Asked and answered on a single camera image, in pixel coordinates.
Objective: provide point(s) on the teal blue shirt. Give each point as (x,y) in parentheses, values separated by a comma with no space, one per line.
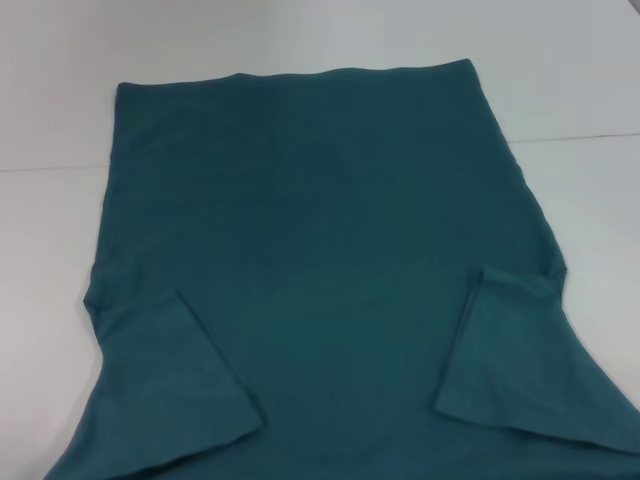
(325,250)

